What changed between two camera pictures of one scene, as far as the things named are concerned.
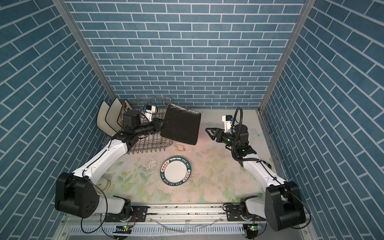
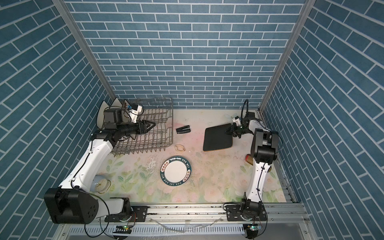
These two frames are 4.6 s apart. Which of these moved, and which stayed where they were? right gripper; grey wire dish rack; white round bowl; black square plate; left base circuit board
Moved: black square plate; right gripper
Stayed: left base circuit board; white round bowl; grey wire dish rack
